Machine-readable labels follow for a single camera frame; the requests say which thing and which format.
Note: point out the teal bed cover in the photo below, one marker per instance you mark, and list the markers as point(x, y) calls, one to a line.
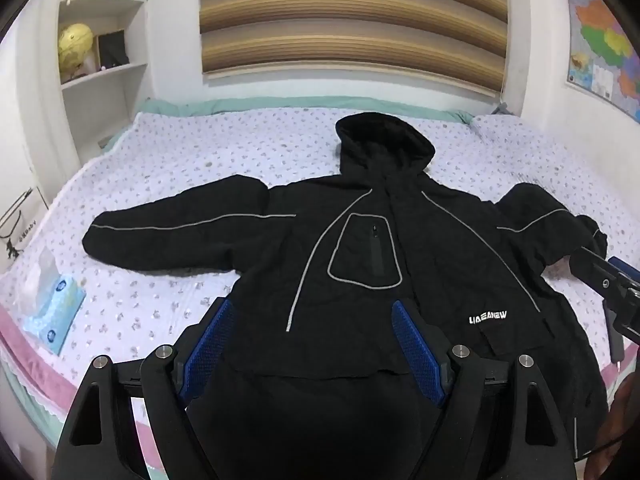
point(225, 106)

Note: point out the pink bed skirt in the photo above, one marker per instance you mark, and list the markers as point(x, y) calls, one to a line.
point(60, 385)

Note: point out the black picture frame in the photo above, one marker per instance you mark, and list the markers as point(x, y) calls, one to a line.
point(111, 49)

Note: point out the white bookshelf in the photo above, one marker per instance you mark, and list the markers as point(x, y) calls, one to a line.
point(135, 90)

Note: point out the colourful wall map poster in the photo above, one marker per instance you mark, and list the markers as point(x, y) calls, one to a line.
point(600, 40)

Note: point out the black hooded jacket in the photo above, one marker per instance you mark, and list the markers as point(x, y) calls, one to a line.
point(360, 210)

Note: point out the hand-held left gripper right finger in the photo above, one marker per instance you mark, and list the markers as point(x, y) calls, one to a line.
point(417, 345)

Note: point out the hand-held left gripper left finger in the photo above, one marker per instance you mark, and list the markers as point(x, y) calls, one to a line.
point(210, 340)

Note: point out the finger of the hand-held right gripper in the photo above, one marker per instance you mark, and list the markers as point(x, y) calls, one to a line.
point(595, 270)
point(625, 267)

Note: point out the clear plastic bag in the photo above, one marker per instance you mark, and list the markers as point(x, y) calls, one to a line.
point(27, 285)

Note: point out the striped brown window blind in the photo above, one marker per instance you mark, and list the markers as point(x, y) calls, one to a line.
point(350, 20)

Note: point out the small grey object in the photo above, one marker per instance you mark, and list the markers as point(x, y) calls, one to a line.
point(501, 108)

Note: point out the yellow globe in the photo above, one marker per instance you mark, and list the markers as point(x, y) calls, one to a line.
point(74, 47)

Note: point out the blue tissue pack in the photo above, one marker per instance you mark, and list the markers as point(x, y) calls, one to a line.
point(55, 312)

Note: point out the white bag with drawing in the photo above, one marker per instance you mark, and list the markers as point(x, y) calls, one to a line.
point(20, 225)

